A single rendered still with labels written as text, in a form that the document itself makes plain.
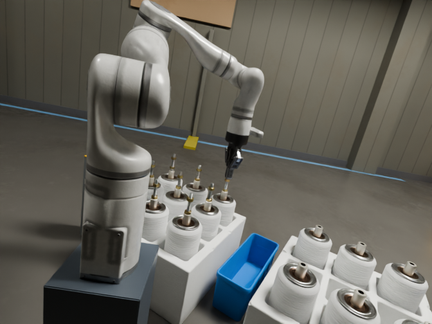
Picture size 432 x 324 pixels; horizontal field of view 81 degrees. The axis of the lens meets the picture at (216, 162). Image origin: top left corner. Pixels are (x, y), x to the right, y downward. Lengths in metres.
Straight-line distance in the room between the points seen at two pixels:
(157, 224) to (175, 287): 0.17
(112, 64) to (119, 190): 0.17
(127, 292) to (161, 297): 0.34
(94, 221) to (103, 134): 0.13
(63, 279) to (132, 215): 0.14
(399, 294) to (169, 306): 0.59
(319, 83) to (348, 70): 0.35
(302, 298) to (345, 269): 0.25
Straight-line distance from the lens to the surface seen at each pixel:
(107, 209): 0.40
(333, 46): 3.38
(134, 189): 0.39
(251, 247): 1.05
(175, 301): 0.76
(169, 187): 0.98
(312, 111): 3.30
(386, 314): 0.88
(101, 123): 0.36
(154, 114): 0.35
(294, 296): 0.63
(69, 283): 0.47
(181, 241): 0.70
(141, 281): 0.47
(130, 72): 0.36
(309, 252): 0.84
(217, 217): 0.80
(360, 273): 0.85
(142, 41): 0.51
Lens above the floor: 0.61
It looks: 16 degrees down
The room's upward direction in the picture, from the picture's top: 11 degrees clockwise
